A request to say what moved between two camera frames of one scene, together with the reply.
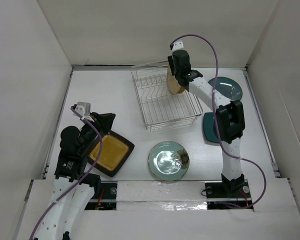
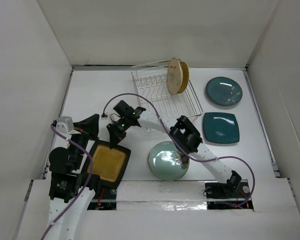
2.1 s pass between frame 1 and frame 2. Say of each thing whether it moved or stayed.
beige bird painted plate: stayed
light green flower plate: stayed
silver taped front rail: stayed
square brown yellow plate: moved
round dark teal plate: stayed
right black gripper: moved
